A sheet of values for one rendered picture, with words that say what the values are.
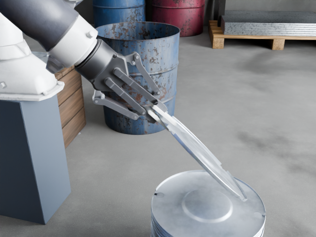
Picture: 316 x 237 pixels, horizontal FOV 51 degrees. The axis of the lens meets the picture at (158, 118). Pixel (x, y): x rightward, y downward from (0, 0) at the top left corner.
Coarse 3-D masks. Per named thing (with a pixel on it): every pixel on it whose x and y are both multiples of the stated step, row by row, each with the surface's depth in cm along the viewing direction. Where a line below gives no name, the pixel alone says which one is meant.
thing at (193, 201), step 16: (176, 176) 96; (192, 176) 96; (208, 176) 96; (176, 192) 90; (192, 192) 89; (208, 192) 89; (224, 192) 90; (256, 192) 89; (160, 208) 84; (176, 208) 84; (192, 208) 83; (208, 208) 83; (224, 208) 83; (240, 208) 84; (256, 208) 84; (160, 224) 79; (176, 224) 79; (192, 224) 79; (208, 224) 79; (224, 224) 79; (240, 224) 79; (256, 224) 79
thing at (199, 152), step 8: (176, 120) 88; (168, 128) 66; (176, 128) 77; (184, 128) 90; (176, 136) 65; (184, 136) 74; (192, 136) 91; (184, 144) 64; (192, 144) 72; (200, 144) 91; (192, 152) 63; (200, 152) 71; (208, 152) 90; (200, 160) 63; (208, 160) 71; (216, 160) 89; (208, 168) 62; (216, 168) 73; (216, 176) 63; (224, 176) 77; (232, 176) 85; (224, 184) 64; (232, 184) 77; (232, 192) 65; (240, 192) 77
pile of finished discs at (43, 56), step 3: (33, 54) 156; (36, 54) 156; (39, 54) 156; (42, 54) 156; (45, 54) 156; (39, 57) 151; (42, 57) 151; (45, 57) 151; (42, 60) 148; (45, 60) 148
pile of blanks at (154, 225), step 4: (152, 216) 83; (264, 216) 83; (152, 220) 83; (152, 224) 84; (156, 224) 81; (152, 228) 85; (156, 228) 81; (160, 228) 79; (152, 232) 85; (156, 232) 81; (160, 232) 80; (164, 232) 78; (260, 232) 78; (152, 236) 86; (156, 236) 83; (160, 236) 81; (164, 236) 78; (168, 236) 77; (256, 236) 76; (260, 236) 79
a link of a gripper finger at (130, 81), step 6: (114, 72) 62; (120, 72) 62; (120, 78) 63; (126, 78) 63; (132, 78) 66; (132, 84) 65; (138, 84) 65; (138, 90) 65; (144, 90) 66; (144, 96) 66; (150, 96) 67; (156, 102) 67
